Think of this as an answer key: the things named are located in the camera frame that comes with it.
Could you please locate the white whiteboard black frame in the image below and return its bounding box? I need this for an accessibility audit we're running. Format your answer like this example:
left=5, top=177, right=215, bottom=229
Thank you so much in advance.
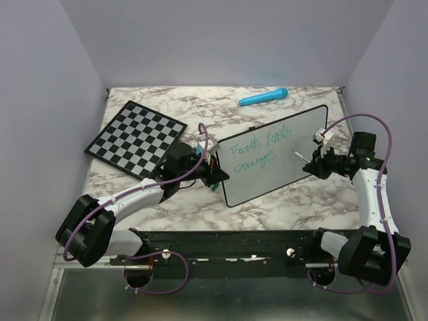
left=217, top=105, right=328, bottom=207

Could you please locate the green whiteboard marker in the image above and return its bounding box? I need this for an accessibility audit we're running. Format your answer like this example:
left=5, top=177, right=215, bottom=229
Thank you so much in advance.
left=293, top=150, right=310, bottom=163

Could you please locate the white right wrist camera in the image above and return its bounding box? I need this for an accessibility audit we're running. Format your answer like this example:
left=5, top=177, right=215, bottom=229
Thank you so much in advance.
left=313, top=128, right=334, bottom=158

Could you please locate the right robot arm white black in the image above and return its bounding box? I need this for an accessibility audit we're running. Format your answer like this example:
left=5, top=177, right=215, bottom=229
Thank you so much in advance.
left=303, top=128, right=411, bottom=286

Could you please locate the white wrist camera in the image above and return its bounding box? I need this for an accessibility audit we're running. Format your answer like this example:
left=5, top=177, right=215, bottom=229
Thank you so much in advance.
left=199, top=138, right=220, bottom=163
left=313, top=128, right=334, bottom=158

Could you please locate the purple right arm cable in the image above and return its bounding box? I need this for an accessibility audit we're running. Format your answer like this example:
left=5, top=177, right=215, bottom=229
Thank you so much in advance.
left=307, top=113, right=399, bottom=295

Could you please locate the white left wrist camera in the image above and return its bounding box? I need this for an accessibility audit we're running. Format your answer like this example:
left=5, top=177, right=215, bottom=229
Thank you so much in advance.
left=199, top=138, right=220, bottom=163

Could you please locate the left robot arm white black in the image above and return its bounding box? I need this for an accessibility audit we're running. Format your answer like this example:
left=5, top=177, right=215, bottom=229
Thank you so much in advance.
left=56, top=138, right=229, bottom=267

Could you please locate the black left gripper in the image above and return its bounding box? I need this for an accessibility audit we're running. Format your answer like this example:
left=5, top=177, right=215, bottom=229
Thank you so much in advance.
left=178, top=152, right=229, bottom=188

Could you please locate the black and silver chessboard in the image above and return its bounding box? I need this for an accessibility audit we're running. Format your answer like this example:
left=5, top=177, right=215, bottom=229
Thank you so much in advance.
left=84, top=100, right=187, bottom=181

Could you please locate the aluminium extrusion frame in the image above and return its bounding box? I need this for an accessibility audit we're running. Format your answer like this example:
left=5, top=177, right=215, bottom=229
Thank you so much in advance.
left=53, top=246, right=110, bottom=269

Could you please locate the blue toy microphone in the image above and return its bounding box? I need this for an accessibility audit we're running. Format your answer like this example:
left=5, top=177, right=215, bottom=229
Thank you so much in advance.
left=238, top=88, right=288, bottom=106

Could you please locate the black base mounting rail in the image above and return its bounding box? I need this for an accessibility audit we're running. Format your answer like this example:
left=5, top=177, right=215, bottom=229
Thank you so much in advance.
left=110, top=230, right=336, bottom=284

